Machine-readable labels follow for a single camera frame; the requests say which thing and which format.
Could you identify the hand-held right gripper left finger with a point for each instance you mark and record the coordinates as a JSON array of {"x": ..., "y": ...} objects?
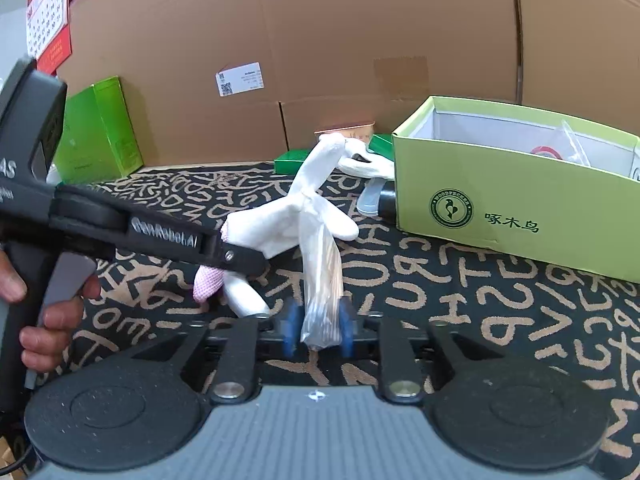
[{"x": 291, "y": 327}]

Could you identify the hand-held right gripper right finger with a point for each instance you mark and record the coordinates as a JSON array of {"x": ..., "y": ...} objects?
[{"x": 348, "y": 330}]

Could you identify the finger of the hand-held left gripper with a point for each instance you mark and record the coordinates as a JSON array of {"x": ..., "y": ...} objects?
[{"x": 170, "y": 240}]

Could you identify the plastic bag of wooden sticks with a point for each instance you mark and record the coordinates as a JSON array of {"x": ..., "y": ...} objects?
[{"x": 322, "y": 285}]

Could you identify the white glove with pink cuff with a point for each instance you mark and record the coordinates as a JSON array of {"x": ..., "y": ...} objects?
[{"x": 265, "y": 230}]

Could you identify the light green cardboard box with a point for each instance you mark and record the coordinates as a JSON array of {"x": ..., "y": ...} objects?
[{"x": 525, "y": 200}]

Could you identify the red tape roll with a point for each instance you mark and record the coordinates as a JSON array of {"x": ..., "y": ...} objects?
[{"x": 547, "y": 151}]

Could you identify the person's left hand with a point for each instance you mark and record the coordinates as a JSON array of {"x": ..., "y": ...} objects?
[{"x": 50, "y": 325}]

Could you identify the tall green box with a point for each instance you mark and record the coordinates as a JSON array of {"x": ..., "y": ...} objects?
[{"x": 95, "y": 130}]

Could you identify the black letter printed mat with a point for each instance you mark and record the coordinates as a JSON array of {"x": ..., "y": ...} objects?
[{"x": 450, "y": 300}]

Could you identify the white shipping label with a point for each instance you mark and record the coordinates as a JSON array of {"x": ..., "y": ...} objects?
[{"x": 240, "y": 79}]

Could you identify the copper coloured box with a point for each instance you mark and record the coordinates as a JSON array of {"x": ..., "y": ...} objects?
[{"x": 345, "y": 130}]

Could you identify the brown cardboard backdrop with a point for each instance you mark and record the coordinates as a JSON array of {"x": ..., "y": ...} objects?
[{"x": 350, "y": 35}]

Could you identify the red wall calendar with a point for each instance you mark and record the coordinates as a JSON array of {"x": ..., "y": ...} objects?
[{"x": 50, "y": 15}]

